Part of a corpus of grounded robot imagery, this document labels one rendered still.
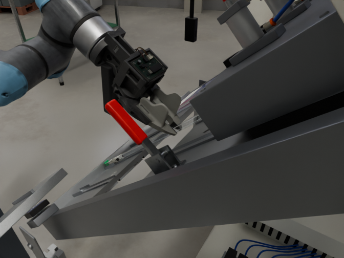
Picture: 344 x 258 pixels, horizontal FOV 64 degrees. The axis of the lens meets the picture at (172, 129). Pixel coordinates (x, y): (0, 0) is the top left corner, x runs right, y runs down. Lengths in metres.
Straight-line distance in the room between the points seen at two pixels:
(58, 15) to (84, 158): 1.44
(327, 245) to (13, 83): 0.73
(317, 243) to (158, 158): 0.54
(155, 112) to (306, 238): 0.48
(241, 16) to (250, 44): 0.02
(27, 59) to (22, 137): 1.75
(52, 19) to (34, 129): 1.80
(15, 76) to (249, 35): 0.39
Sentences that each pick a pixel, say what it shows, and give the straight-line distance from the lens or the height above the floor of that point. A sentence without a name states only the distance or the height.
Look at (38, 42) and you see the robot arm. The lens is 0.60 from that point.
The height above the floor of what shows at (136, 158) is 0.85.
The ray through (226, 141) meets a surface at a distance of 0.29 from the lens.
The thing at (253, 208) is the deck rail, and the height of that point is 1.08.
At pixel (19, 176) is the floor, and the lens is 1.97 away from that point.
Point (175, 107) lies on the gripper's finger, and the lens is 0.53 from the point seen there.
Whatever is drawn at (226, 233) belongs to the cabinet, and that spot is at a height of 0.62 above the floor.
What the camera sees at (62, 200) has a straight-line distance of 0.73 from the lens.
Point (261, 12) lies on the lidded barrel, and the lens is 4.61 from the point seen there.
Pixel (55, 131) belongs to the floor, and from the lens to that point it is 2.25.
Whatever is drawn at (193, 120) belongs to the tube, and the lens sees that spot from 0.49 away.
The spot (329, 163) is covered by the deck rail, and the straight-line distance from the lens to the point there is 0.19.
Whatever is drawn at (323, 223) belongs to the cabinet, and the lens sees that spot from 0.87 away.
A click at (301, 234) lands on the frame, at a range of 0.77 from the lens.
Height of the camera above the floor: 1.26
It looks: 37 degrees down
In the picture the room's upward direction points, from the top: straight up
